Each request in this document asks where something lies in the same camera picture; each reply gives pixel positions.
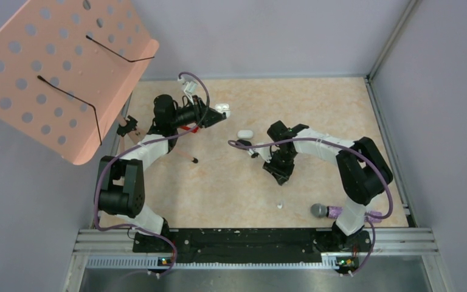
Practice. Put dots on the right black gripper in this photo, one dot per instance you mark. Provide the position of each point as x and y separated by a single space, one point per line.
282 175

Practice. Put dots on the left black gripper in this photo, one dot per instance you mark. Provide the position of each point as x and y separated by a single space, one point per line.
204 114

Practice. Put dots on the white oval charging case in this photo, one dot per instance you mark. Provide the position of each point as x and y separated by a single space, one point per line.
245 134

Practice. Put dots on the white square charging case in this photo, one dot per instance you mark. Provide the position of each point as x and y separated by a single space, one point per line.
222 107

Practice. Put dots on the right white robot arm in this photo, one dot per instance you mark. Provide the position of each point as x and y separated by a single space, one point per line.
233 190

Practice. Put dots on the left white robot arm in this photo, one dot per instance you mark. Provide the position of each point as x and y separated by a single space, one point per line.
120 189

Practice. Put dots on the red toy window brick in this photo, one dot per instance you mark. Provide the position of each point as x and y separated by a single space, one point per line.
190 129

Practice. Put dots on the purple glitter microphone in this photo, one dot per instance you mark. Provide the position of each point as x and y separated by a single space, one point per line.
322 211

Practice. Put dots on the pink perforated music stand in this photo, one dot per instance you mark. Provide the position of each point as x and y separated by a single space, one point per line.
68 67

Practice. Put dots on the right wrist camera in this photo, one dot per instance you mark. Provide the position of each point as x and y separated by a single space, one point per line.
263 153

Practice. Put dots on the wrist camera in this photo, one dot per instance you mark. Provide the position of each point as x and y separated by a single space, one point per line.
188 87
263 153

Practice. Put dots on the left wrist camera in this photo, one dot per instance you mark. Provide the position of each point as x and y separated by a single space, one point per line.
188 87

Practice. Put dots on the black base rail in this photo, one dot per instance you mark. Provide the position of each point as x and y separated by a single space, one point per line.
251 245

